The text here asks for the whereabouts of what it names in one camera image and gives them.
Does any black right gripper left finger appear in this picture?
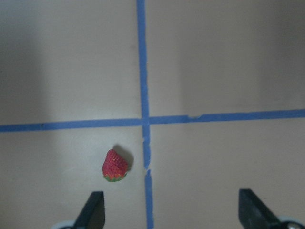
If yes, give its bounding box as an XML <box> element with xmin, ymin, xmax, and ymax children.
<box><xmin>72</xmin><ymin>191</ymin><xmax>105</xmax><ymax>229</ymax></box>

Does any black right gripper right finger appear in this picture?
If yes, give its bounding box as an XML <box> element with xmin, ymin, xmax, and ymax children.
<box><xmin>238</xmin><ymin>188</ymin><xmax>305</xmax><ymax>229</ymax></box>

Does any red strawberry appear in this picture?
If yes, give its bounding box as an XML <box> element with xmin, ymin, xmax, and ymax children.
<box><xmin>102</xmin><ymin>149</ymin><xmax>128</xmax><ymax>182</ymax></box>

